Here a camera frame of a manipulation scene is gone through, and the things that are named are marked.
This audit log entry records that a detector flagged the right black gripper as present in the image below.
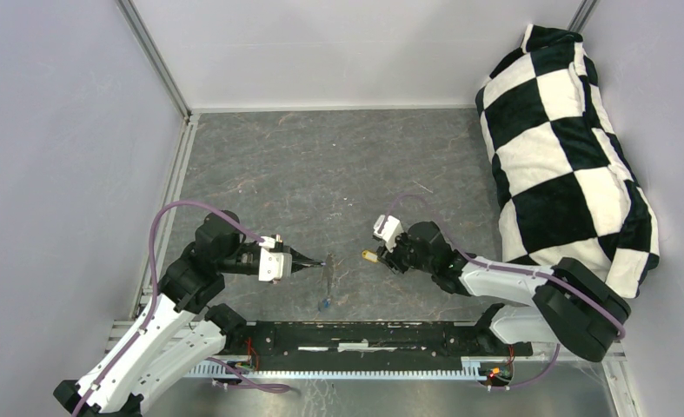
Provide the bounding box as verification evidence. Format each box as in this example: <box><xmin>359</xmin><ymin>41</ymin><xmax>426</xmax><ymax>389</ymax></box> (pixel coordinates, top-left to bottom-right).
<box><xmin>375</xmin><ymin>231</ymin><xmax>435</xmax><ymax>275</ymax></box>

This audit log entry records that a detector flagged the yellow capped key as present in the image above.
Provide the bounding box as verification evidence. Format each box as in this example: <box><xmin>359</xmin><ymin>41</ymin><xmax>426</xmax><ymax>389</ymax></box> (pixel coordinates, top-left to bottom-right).
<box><xmin>362</xmin><ymin>249</ymin><xmax>378</xmax><ymax>263</ymax></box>

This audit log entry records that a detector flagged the metal keyring plate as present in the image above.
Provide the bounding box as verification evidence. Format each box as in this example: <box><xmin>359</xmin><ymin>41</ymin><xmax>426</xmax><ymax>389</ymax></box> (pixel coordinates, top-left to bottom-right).
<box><xmin>322</xmin><ymin>253</ymin><xmax>335</xmax><ymax>301</ymax></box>

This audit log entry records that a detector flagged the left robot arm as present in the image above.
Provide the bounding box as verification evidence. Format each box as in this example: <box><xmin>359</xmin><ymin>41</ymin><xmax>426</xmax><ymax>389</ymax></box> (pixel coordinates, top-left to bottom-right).
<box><xmin>54</xmin><ymin>204</ymin><xmax>325</xmax><ymax>416</ymax></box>

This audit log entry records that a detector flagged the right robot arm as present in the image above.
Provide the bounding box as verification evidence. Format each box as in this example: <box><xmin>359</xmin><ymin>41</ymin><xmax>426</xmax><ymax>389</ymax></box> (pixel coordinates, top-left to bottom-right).
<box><xmin>373</xmin><ymin>215</ymin><xmax>631</xmax><ymax>362</ymax></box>

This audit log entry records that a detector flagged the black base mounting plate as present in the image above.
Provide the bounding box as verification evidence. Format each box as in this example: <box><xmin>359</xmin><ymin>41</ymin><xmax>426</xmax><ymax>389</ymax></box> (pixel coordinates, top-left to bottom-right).
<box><xmin>220</xmin><ymin>321</ymin><xmax>534</xmax><ymax>371</ymax></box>

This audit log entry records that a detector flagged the black white checkered blanket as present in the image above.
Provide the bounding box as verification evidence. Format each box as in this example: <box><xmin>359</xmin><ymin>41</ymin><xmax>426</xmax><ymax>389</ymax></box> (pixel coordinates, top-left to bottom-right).
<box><xmin>475</xmin><ymin>24</ymin><xmax>660</xmax><ymax>299</ymax></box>

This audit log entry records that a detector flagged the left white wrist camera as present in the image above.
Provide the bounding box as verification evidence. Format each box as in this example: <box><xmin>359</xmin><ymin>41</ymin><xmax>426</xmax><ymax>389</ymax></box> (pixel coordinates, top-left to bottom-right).
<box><xmin>258</xmin><ymin>235</ymin><xmax>292</xmax><ymax>282</ymax></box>

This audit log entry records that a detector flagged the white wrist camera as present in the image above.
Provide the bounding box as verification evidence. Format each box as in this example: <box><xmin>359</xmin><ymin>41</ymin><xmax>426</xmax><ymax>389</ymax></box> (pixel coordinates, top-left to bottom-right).
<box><xmin>258</xmin><ymin>235</ymin><xmax>292</xmax><ymax>282</ymax></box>
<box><xmin>373</xmin><ymin>215</ymin><xmax>403</xmax><ymax>252</ymax></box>

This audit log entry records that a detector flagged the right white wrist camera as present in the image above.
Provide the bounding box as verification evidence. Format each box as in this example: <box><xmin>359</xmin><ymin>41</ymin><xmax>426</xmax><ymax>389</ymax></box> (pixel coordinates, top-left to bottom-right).
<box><xmin>373</xmin><ymin>215</ymin><xmax>403</xmax><ymax>252</ymax></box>

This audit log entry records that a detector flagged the white slotted cable duct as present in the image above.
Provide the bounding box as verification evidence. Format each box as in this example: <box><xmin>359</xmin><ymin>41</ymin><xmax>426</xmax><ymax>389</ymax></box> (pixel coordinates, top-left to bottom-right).
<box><xmin>186</xmin><ymin>359</ymin><xmax>515</xmax><ymax>381</ymax></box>

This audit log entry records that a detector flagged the red wired circuit board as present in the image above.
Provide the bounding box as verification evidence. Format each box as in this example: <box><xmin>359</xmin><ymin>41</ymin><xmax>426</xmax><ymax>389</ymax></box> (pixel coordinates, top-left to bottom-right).
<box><xmin>481</xmin><ymin>363</ymin><xmax>515</xmax><ymax>387</ymax></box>

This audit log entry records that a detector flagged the aluminium frame rail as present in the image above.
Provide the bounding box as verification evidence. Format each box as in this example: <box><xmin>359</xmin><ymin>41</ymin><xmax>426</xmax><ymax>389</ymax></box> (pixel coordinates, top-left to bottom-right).
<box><xmin>116</xmin><ymin>0</ymin><xmax>192</xmax><ymax>121</ymax></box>

